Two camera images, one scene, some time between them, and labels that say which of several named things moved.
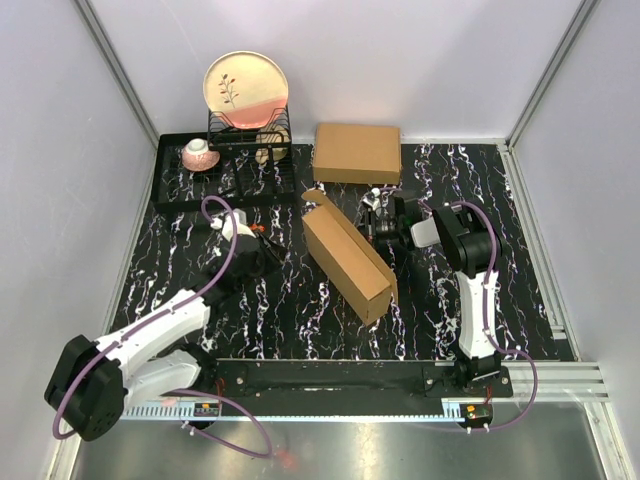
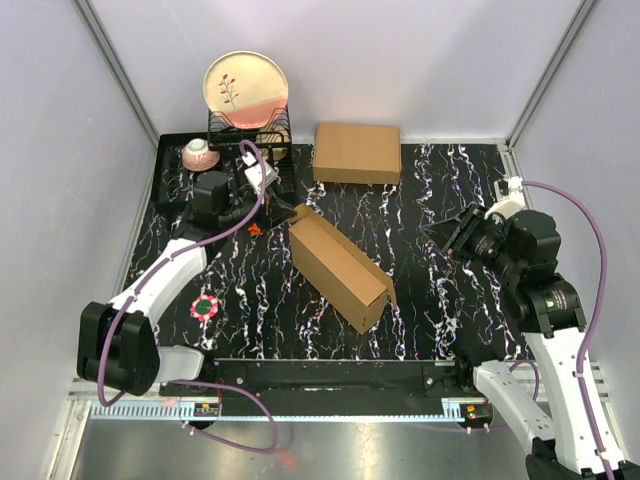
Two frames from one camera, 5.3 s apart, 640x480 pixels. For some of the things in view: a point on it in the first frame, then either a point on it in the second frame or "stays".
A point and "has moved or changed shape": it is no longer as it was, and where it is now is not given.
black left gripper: x=275 y=256 -> x=276 y=211
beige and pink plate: x=247 y=87 stays
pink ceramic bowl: x=196 y=155 stays
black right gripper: x=369 y=224 -> x=449 y=236
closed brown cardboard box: x=360 y=154 stays
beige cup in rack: x=272 y=145 stays
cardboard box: x=352 y=265 has moved or changed shape
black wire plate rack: x=275 y=133 stays
